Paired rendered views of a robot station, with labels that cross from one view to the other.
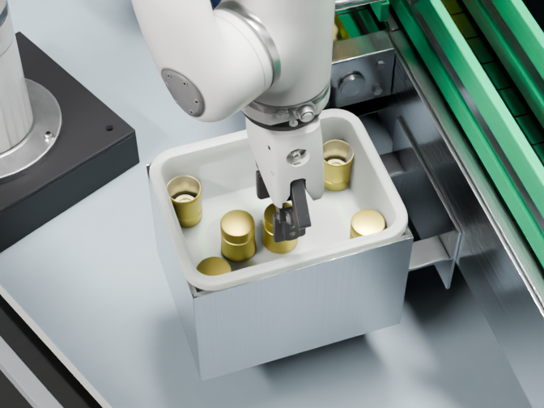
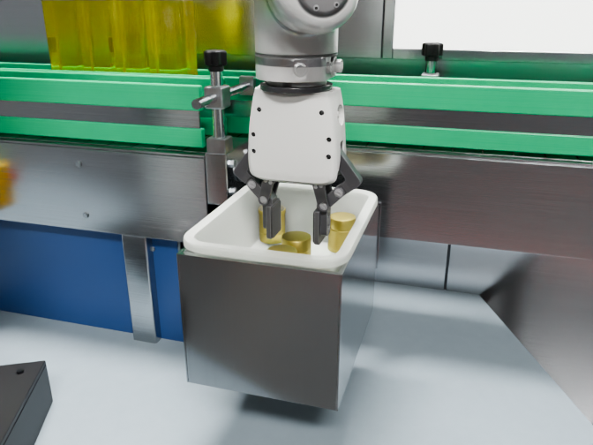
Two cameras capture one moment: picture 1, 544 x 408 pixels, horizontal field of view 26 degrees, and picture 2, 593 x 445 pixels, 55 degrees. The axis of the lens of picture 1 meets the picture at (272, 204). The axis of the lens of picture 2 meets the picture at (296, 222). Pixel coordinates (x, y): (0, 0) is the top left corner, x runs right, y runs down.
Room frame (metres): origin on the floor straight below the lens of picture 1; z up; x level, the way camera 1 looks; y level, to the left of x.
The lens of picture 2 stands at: (0.36, 0.49, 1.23)
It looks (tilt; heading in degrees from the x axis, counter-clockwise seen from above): 21 degrees down; 305
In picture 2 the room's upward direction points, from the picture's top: straight up
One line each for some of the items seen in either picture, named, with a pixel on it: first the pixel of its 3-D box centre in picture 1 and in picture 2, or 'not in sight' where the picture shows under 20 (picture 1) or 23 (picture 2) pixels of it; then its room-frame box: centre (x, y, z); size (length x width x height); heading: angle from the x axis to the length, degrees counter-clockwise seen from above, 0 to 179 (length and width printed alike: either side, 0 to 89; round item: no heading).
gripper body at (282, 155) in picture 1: (281, 130); (296, 128); (0.71, -0.01, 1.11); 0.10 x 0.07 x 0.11; 17
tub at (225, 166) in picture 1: (276, 218); (289, 248); (0.71, 0.00, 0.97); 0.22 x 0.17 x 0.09; 109
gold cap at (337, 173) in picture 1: (336, 166); (272, 223); (0.78, -0.07, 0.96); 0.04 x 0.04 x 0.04
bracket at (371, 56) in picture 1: (347, 74); (232, 169); (0.86, -0.08, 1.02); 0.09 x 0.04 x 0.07; 109
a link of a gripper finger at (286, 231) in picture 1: (293, 226); (330, 214); (0.67, -0.02, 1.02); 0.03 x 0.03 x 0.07; 17
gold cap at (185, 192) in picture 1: (184, 201); not in sight; (0.74, 0.09, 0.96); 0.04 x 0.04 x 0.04
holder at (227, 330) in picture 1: (301, 238); (296, 275); (0.72, -0.03, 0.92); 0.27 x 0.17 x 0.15; 109
